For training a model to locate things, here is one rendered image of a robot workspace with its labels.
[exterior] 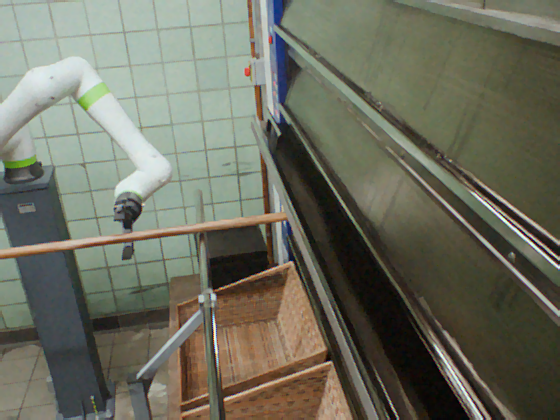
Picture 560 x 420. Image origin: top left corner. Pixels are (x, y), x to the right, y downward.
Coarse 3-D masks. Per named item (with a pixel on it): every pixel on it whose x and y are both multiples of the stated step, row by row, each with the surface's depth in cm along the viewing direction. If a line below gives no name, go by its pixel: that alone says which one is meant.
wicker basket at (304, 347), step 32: (224, 288) 224; (256, 288) 227; (288, 288) 224; (256, 320) 233; (288, 320) 220; (224, 352) 219; (256, 352) 218; (288, 352) 215; (320, 352) 177; (192, 384) 205; (224, 384) 203; (256, 384) 178
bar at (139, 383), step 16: (208, 256) 169; (208, 272) 160; (208, 288) 152; (208, 304) 145; (192, 320) 150; (208, 320) 139; (176, 336) 152; (208, 336) 134; (160, 352) 154; (208, 352) 129; (144, 368) 155; (208, 368) 124; (128, 384) 154; (144, 384) 157; (208, 384) 120; (144, 400) 157; (144, 416) 160; (224, 416) 112
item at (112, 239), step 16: (192, 224) 180; (208, 224) 179; (224, 224) 180; (240, 224) 180; (256, 224) 181; (80, 240) 175; (96, 240) 176; (112, 240) 176; (128, 240) 177; (0, 256) 173; (16, 256) 174
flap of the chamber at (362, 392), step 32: (288, 128) 199; (288, 160) 167; (320, 192) 147; (320, 224) 130; (352, 256) 117; (320, 288) 105; (352, 288) 106; (384, 288) 107; (384, 320) 97; (384, 352) 89; (416, 352) 90; (384, 384) 82; (416, 384) 83; (416, 416) 77; (448, 416) 78
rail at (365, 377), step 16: (256, 128) 189; (272, 160) 160; (288, 192) 139; (288, 208) 135; (304, 224) 124; (304, 240) 119; (320, 256) 111; (320, 272) 106; (336, 288) 101; (336, 304) 96; (352, 320) 93; (352, 336) 88; (352, 352) 87; (368, 368) 82; (368, 384) 79; (384, 400) 76; (384, 416) 74
